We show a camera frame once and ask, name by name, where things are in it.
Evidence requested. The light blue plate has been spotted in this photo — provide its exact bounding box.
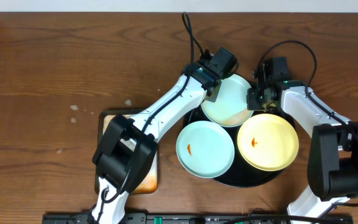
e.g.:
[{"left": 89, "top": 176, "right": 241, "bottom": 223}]
[
  {"left": 201, "top": 74, "right": 253, "bottom": 128},
  {"left": 176, "top": 121, "right": 235, "bottom": 179}
]

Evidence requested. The yellow plate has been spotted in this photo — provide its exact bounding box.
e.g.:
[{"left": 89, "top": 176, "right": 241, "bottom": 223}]
[{"left": 237, "top": 113, "right": 299, "bottom": 172}]

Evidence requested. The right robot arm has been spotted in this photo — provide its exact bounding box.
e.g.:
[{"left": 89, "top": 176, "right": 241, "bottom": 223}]
[{"left": 247, "top": 57, "right": 358, "bottom": 218}]

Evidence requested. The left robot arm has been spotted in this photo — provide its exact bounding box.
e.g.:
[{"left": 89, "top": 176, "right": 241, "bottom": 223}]
[{"left": 89, "top": 48, "right": 238, "bottom": 223}]

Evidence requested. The round black tray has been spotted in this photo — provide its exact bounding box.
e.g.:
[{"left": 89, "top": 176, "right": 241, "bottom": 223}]
[{"left": 183, "top": 105, "right": 295, "bottom": 187}]

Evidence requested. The rectangular soapy metal tray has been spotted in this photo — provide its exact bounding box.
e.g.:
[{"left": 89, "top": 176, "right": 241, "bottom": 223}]
[{"left": 97, "top": 108, "right": 158, "bottom": 194}]

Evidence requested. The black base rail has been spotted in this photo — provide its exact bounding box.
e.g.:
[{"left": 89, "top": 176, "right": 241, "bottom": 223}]
[{"left": 42, "top": 213, "right": 354, "bottom": 224}]

